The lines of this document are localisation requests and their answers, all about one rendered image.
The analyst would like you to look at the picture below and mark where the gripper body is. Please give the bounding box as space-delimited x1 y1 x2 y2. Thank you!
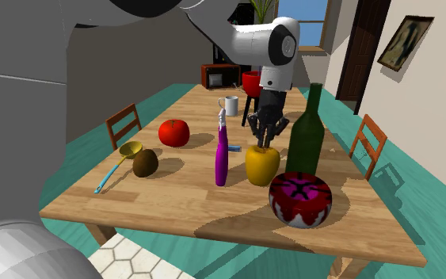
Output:
257 88 288 127

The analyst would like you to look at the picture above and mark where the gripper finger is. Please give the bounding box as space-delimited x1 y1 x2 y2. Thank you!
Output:
246 113 269 149
267 117 291 150

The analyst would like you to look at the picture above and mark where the red-potted plant with black stand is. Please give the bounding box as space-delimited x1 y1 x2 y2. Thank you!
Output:
240 0 278 128

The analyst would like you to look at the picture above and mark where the dark green wine bottle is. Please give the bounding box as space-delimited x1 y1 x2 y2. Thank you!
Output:
284 82 326 177

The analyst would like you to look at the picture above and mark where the white mug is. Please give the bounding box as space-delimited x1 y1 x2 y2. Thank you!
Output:
217 95 240 117

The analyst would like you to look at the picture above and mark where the yellow bell pepper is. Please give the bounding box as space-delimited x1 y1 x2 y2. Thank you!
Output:
245 144 281 188

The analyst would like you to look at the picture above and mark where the purple spray bottle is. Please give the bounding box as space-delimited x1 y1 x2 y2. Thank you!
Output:
215 108 230 188

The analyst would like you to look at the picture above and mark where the brown radio box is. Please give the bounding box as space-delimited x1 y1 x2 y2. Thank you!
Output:
200 63 242 90

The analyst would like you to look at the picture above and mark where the red patterned bowl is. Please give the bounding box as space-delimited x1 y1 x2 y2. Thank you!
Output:
268 171 334 229

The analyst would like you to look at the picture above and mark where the red tomato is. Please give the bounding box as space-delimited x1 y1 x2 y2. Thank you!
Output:
158 118 191 148

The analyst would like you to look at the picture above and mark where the window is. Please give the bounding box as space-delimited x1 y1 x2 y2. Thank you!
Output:
274 0 334 53

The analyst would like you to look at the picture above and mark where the wooden chair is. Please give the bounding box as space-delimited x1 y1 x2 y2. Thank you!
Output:
105 102 143 152
348 113 389 182

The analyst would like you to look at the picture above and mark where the wooden table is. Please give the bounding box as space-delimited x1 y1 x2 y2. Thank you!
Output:
38 82 429 279

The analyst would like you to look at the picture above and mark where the dark wooden door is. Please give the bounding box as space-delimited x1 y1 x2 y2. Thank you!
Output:
334 0 393 116

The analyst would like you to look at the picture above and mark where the brown kiwi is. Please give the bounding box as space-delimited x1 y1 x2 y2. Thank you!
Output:
132 148 160 178

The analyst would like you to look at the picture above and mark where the yellow scoop with blue handle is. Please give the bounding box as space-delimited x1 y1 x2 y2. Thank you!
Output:
93 140 144 195

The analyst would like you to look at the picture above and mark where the framed wall picture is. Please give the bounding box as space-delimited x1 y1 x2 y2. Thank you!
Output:
376 15 436 73

